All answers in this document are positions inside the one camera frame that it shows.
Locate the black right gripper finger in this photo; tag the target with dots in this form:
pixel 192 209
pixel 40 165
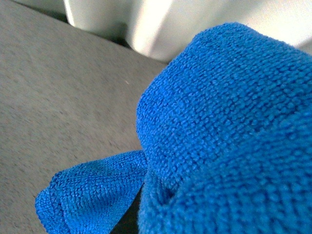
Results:
pixel 128 223

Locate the blue microfiber cloth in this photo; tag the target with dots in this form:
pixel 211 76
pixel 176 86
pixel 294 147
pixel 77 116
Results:
pixel 226 136

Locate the white pleated curtain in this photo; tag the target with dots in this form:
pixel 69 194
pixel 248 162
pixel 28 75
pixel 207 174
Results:
pixel 161 29

